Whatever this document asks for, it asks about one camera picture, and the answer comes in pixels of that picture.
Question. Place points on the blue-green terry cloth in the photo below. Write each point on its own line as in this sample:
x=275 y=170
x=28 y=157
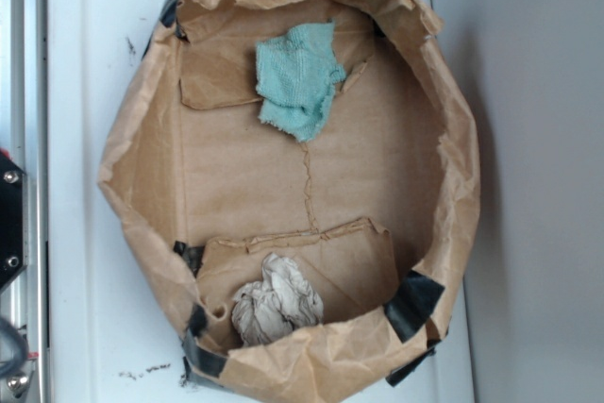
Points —
x=297 y=75

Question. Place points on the crumpled white cloth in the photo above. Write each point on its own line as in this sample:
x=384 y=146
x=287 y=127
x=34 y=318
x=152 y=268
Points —
x=281 y=302

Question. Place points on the brown paper bag bin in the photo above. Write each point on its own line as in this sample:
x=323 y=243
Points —
x=379 y=211

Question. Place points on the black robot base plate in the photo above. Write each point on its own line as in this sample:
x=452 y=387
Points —
x=11 y=220

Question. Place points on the aluminium frame rail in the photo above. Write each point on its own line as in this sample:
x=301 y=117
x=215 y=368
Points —
x=25 y=375

